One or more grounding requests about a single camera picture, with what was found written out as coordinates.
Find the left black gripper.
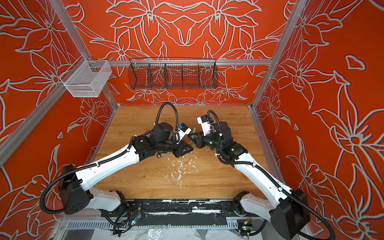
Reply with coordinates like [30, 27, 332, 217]
[157, 135, 195, 157]

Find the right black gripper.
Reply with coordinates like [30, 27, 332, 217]
[187, 129, 225, 151]

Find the dark green pen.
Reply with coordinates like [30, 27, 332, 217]
[189, 128, 196, 146]

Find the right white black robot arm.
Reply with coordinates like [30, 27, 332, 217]
[188, 110, 336, 240]

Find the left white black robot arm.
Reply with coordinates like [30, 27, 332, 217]
[39, 102, 193, 215]

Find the clear plastic bin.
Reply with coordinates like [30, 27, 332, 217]
[60, 60, 112, 98]

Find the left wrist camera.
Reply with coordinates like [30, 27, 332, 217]
[177, 123, 191, 141]

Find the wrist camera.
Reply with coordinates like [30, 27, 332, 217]
[177, 123, 191, 141]
[197, 115, 214, 136]

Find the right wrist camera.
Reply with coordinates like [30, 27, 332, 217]
[197, 115, 214, 136]

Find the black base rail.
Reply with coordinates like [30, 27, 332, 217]
[101, 198, 262, 218]

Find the black wire basket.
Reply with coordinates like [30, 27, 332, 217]
[128, 58, 219, 90]

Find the left base cable bundle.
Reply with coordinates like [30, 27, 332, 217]
[100, 206, 142, 238]

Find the right base cable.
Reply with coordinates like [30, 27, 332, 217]
[238, 220, 268, 238]

